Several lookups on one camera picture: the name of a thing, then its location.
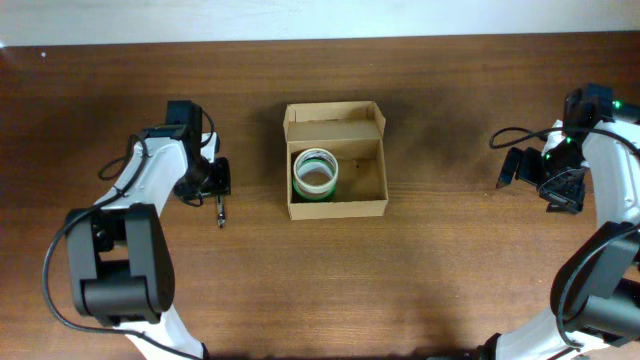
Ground dark grey pen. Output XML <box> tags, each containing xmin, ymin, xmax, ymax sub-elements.
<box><xmin>216</xmin><ymin>195</ymin><xmax>226</xmax><ymax>229</ymax></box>

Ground green tape roll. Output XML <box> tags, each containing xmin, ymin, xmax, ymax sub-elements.
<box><xmin>292</xmin><ymin>157</ymin><xmax>339</xmax><ymax>200</ymax></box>

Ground cream masking tape roll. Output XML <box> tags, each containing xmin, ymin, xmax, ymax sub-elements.
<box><xmin>292</xmin><ymin>148</ymin><xmax>339</xmax><ymax>201</ymax></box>

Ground brown cardboard box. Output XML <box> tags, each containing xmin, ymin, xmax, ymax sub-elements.
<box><xmin>283</xmin><ymin>101</ymin><xmax>389</xmax><ymax>220</ymax></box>

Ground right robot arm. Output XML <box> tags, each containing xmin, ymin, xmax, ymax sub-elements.
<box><xmin>474</xmin><ymin>83</ymin><xmax>639</xmax><ymax>359</ymax></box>

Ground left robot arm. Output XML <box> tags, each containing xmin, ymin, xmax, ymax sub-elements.
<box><xmin>62</xmin><ymin>100</ymin><xmax>231</xmax><ymax>359</ymax></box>

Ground right black cable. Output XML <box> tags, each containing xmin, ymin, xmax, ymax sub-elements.
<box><xmin>488</xmin><ymin>125</ymin><xmax>640</xmax><ymax>351</ymax></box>

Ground black cable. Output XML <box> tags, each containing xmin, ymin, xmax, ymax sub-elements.
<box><xmin>42</xmin><ymin>107</ymin><xmax>206</xmax><ymax>360</ymax></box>
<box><xmin>488</xmin><ymin>125</ymin><xmax>640</xmax><ymax>351</ymax></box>

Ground left black cable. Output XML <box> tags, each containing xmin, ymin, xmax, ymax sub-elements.
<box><xmin>42</xmin><ymin>107</ymin><xmax>206</xmax><ymax>360</ymax></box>

